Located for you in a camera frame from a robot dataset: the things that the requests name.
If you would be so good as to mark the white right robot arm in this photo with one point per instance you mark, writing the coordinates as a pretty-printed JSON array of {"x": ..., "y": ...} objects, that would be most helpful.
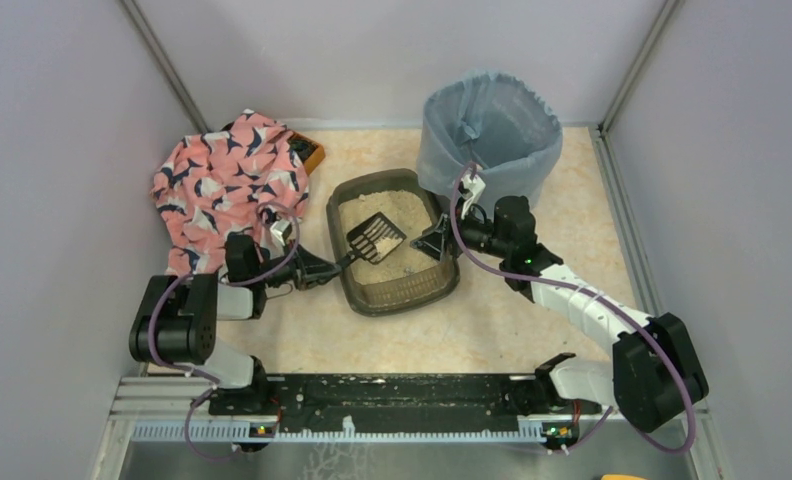
[{"x": 653, "y": 372}]

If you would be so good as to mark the blue plastic bin liner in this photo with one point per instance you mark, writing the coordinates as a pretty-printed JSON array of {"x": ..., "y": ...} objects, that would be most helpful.
[{"x": 496, "y": 121}]

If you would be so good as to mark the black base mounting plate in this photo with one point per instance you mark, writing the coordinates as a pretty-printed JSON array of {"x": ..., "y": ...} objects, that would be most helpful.
[{"x": 410, "y": 403}]

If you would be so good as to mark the black litter scoop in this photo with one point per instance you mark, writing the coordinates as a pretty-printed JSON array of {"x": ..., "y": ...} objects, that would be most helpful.
[{"x": 373, "y": 240}]

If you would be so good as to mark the wooden tray box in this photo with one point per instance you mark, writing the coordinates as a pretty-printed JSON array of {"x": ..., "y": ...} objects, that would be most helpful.
[{"x": 309, "y": 151}]

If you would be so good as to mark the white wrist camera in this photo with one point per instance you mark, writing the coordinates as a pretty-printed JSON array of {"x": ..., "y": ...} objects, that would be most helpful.
[
  {"x": 281, "y": 232},
  {"x": 471, "y": 187}
]

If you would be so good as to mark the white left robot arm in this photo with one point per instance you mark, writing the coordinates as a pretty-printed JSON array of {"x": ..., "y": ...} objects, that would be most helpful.
[{"x": 176, "y": 322}]

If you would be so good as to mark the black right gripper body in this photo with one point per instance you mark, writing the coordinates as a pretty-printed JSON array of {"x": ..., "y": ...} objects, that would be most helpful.
[{"x": 453, "y": 235}]

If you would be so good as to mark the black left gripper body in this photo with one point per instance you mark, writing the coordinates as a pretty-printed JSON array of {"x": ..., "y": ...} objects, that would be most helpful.
[{"x": 306, "y": 268}]

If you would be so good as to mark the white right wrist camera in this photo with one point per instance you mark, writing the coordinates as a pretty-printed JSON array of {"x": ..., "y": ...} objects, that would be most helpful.
[{"x": 471, "y": 187}]

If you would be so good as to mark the aluminium frame rail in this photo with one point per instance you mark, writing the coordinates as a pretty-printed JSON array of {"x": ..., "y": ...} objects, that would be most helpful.
[{"x": 177, "y": 407}]

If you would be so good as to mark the pink patterned cloth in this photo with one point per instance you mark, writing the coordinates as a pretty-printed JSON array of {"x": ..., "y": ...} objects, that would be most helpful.
[{"x": 236, "y": 180}]

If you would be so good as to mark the dark green litter box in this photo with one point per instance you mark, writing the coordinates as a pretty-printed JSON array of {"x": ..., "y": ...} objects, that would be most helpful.
[{"x": 419, "y": 286}]

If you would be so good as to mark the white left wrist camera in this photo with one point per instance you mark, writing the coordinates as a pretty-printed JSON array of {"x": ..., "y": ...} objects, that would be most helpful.
[{"x": 281, "y": 232}]

